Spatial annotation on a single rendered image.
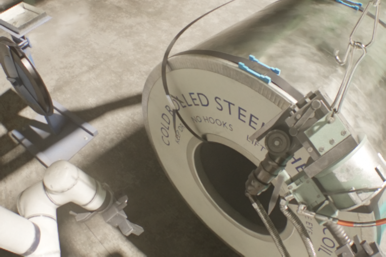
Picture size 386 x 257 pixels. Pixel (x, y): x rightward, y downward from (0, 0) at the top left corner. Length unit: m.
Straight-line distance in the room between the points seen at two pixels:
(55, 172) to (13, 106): 2.39
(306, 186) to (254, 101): 0.33
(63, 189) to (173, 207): 1.42
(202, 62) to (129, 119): 1.71
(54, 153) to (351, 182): 2.25
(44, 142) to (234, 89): 1.99
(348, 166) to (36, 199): 0.74
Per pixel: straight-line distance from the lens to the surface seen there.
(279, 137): 0.72
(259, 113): 0.95
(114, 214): 0.92
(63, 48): 3.71
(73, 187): 0.82
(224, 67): 0.94
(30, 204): 0.88
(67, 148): 2.58
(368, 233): 1.04
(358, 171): 0.67
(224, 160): 1.59
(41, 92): 2.07
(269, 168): 0.79
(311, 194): 0.73
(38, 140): 2.74
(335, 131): 0.67
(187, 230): 2.09
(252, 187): 0.82
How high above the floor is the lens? 1.92
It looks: 45 degrees down
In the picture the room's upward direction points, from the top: 1 degrees counter-clockwise
